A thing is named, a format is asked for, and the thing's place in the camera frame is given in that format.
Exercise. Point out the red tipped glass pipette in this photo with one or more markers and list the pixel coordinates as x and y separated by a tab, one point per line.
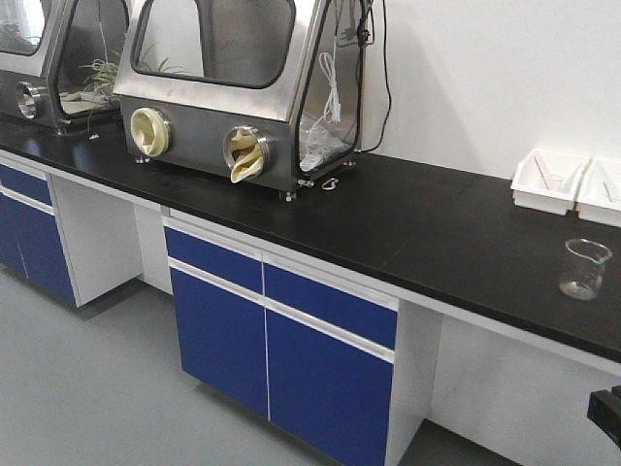
542	168

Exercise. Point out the cream rubber glove left port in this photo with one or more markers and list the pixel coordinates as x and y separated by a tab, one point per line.
150	131

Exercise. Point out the cream rubber glove right port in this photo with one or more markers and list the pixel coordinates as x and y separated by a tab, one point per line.
246	151

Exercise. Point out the steel glove box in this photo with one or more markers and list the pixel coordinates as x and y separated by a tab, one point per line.
43	45
292	69

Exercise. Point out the cream rubber glove port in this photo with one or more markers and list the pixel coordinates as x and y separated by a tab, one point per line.
246	151
150	131

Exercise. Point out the blue cabinet far left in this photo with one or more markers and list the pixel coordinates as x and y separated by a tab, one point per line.
73	241

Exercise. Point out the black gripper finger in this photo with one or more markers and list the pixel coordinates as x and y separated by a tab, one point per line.
604	411

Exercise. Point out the white plastic bin middle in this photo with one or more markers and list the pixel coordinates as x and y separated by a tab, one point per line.
592	203

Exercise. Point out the clear glass beaker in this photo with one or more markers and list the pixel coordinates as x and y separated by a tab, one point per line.
583	268

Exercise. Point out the blue cabinet with drawers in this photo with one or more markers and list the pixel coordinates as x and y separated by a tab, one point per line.
344	367

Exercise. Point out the white plastic bin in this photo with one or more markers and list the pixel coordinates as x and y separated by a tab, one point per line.
592	203
528	190

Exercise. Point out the small glass beaker in bin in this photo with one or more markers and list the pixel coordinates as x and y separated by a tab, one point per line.
553	182

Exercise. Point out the green tipped glass pipette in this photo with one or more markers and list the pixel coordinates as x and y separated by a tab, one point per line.
608	192

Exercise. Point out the white plastic bin left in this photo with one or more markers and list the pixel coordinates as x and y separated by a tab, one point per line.
528	190

